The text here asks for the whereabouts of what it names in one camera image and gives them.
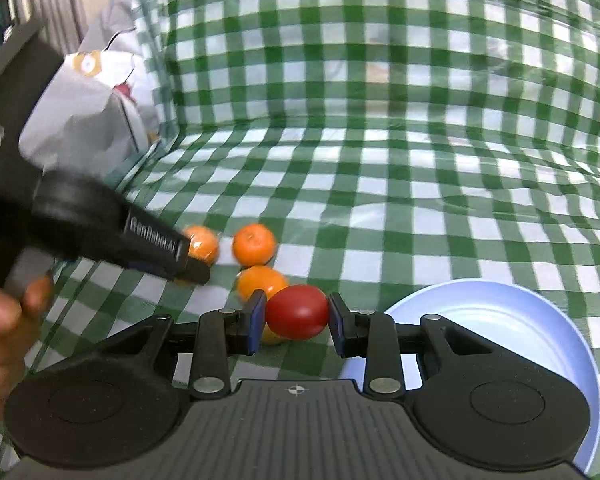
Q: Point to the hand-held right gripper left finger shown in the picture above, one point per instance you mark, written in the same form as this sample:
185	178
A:
256	321

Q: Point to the grey printed cloth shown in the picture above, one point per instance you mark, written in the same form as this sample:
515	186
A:
80	110

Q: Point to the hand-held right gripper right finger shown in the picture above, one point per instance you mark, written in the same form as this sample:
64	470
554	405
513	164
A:
336	321

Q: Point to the light blue plate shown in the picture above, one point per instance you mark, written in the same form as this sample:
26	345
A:
505	320

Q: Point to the person's left hand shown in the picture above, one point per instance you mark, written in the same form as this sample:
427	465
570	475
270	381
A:
5	345

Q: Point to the red tomato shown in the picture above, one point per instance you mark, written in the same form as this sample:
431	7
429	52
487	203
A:
297	311

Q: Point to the green checkered cloth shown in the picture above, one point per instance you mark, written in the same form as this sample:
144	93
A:
380	135

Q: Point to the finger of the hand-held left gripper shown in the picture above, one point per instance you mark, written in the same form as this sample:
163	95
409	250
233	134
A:
155	245

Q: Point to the orange tangerine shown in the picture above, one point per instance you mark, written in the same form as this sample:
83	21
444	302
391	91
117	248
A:
206	246
260	281
254	245

